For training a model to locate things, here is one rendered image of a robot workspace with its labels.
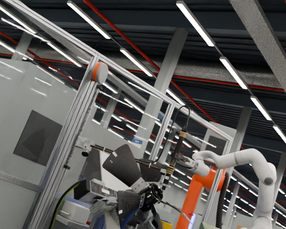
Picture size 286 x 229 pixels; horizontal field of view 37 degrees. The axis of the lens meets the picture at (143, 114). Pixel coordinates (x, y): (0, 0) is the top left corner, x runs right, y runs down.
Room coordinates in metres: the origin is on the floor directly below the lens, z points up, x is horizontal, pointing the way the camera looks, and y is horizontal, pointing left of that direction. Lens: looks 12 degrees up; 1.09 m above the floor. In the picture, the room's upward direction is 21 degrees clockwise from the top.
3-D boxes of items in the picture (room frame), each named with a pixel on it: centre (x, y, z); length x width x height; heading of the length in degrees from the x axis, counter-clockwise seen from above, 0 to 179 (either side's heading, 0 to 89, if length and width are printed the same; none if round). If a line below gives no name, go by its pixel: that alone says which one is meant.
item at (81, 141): (2.90, 0.31, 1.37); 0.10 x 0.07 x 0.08; 72
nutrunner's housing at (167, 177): (2.70, -0.29, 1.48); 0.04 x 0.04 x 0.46
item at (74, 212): (3.05, 0.21, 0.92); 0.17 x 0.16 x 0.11; 37
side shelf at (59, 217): (3.07, 0.13, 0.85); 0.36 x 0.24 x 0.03; 127
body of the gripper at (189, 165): (2.77, -0.37, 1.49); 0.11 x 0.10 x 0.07; 127
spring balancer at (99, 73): (2.93, 0.40, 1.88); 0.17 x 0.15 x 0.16; 127
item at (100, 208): (2.55, 0.03, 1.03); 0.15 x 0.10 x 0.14; 37
